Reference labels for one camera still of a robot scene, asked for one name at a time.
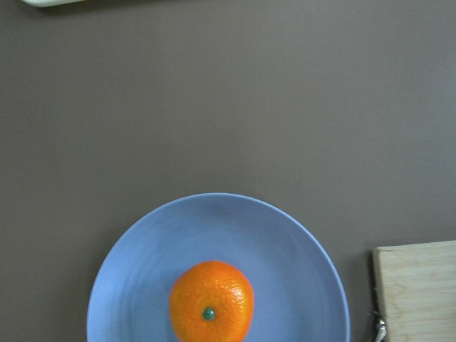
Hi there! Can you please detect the orange fruit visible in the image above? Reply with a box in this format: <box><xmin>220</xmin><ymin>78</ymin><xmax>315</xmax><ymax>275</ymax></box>
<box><xmin>169</xmin><ymin>260</ymin><xmax>254</xmax><ymax>341</ymax></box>

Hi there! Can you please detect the cream rabbit tray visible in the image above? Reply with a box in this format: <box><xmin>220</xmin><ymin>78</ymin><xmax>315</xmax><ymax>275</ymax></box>
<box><xmin>22</xmin><ymin>0</ymin><xmax>87</xmax><ymax>8</ymax></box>

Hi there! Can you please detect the blue plate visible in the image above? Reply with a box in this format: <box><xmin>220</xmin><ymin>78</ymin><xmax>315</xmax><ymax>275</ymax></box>
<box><xmin>87</xmin><ymin>193</ymin><xmax>351</xmax><ymax>341</ymax></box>

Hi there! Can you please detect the wooden cutting board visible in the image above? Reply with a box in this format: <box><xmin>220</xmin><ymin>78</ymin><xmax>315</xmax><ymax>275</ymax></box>
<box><xmin>373</xmin><ymin>241</ymin><xmax>455</xmax><ymax>341</ymax></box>

